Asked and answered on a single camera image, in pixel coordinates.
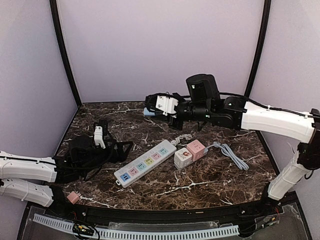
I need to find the white multicolour power strip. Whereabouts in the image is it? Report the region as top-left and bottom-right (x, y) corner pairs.
(114, 134), (193, 188)

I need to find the pink cube socket adapter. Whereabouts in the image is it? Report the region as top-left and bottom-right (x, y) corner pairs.
(186, 139), (206, 155)

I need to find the blue plug adapter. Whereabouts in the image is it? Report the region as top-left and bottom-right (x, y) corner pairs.
(143, 107), (159, 117)

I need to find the white cube socket adapter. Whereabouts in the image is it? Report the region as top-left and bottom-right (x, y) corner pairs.
(173, 147), (193, 170)

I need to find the grey power cable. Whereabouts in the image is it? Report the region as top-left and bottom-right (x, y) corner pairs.
(206, 142), (250, 172)

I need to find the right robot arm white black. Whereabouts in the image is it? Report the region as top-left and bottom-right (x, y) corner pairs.
(156, 74), (320, 201)

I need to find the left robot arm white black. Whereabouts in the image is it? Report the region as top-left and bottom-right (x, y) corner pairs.
(0, 135), (133, 207)

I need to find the pink plug adapter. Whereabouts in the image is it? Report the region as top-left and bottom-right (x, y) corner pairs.
(66, 191), (81, 205)

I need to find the small circuit board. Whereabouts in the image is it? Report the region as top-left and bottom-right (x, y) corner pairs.
(72, 223), (95, 236)

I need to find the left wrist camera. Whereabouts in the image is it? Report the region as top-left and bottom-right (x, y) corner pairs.
(93, 120), (108, 149)

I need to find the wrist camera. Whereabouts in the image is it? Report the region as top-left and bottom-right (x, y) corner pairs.
(144, 93), (179, 118)
(93, 120), (108, 149)

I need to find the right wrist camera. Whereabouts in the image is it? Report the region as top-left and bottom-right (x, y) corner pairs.
(144, 93), (179, 118)

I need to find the slotted grey cable duct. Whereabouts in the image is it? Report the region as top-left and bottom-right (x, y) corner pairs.
(32, 214), (240, 240)

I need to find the black front rail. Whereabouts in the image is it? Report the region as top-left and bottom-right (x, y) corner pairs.
(27, 194), (283, 226)

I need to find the right black frame post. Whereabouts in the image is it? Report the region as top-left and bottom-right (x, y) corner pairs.
(244, 0), (272, 97)

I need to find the black frame post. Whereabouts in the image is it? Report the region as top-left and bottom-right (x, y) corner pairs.
(49, 0), (82, 108)
(244, 0), (272, 97)

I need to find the left black frame post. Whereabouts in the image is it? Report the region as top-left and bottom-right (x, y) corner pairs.
(49, 0), (82, 108)

